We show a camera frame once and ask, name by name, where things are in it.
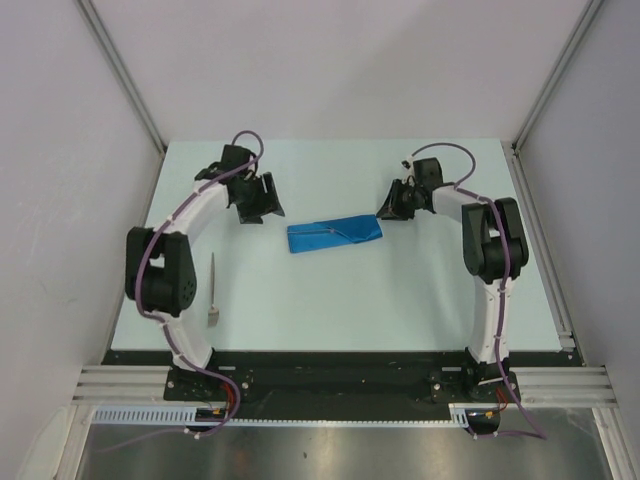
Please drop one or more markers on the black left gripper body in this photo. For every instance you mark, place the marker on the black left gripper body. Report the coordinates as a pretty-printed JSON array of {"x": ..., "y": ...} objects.
[{"x": 253, "y": 195}]

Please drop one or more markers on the blue satin napkin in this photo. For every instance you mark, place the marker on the blue satin napkin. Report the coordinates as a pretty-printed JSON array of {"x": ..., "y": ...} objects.
[{"x": 349, "y": 231}]

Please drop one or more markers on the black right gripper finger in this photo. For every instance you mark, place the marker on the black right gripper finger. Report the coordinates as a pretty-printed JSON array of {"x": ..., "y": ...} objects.
[
  {"x": 403, "y": 215},
  {"x": 393, "y": 200}
]

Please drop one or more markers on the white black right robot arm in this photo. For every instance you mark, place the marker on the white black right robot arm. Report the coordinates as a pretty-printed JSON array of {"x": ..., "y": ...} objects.
[{"x": 494, "y": 250}]

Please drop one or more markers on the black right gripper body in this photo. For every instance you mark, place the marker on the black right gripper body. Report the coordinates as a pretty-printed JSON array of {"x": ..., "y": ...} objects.
[{"x": 415, "y": 191}]

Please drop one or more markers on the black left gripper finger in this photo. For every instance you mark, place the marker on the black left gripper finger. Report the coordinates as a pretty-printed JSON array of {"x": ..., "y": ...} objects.
[
  {"x": 272, "y": 202},
  {"x": 253, "y": 216}
]

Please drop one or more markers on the aluminium left corner post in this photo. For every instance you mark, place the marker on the aluminium left corner post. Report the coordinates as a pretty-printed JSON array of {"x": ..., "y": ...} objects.
[{"x": 115, "y": 62}]

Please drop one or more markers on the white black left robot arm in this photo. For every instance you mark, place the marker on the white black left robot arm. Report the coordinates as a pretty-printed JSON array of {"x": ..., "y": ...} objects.
[{"x": 160, "y": 271}]

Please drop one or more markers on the aluminium corner post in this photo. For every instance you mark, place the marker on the aluminium corner post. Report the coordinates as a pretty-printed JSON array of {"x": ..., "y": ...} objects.
[
  {"x": 115, "y": 62},
  {"x": 570, "y": 49}
]

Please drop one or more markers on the aluminium right corner post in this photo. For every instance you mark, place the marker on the aluminium right corner post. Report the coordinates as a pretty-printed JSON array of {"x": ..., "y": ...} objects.
[{"x": 570, "y": 49}]

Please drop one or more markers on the aluminium front frame rail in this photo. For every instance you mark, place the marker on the aluminium front frame rail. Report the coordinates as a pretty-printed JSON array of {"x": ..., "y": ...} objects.
[{"x": 540, "y": 386}]

